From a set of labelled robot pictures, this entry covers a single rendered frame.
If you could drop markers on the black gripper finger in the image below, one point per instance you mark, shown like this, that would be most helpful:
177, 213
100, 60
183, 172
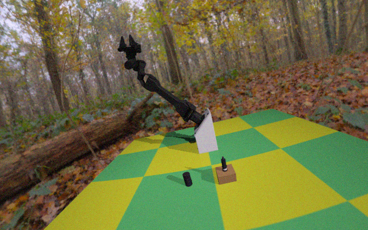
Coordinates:
131, 40
122, 43

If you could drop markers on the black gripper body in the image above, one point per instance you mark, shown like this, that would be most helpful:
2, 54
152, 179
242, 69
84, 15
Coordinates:
129, 50

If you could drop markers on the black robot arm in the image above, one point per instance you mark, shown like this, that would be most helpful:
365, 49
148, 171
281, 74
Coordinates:
186, 109

